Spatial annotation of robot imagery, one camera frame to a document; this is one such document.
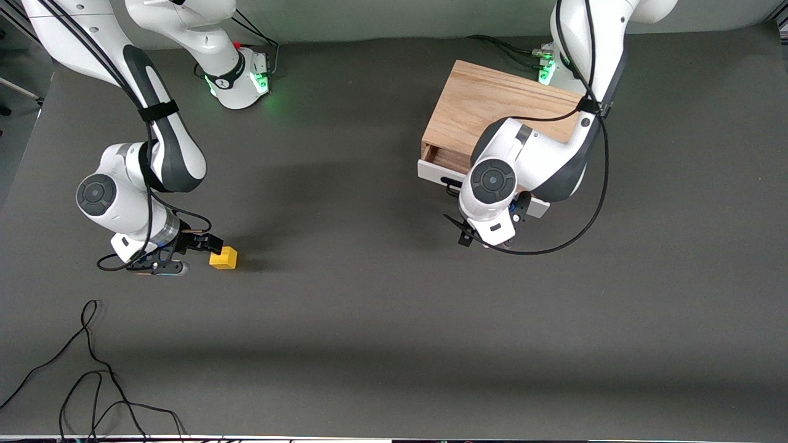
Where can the yellow cube block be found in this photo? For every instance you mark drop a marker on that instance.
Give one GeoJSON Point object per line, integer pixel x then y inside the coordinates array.
{"type": "Point", "coordinates": [225, 259]}

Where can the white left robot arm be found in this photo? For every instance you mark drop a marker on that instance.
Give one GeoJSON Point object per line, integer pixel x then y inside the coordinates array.
{"type": "Point", "coordinates": [542, 160]}

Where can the wooden drawer cabinet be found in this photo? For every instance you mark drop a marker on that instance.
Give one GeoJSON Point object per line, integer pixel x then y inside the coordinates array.
{"type": "Point", "coordinates": [492, 92]}

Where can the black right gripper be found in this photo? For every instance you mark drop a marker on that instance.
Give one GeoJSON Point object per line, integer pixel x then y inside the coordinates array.
{"type": "Point", "coordinates": [190, 242]}

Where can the wooden drawer white front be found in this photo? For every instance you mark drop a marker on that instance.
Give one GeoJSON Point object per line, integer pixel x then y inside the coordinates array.
{"type": "Point", "coordinates": [434, 171]}

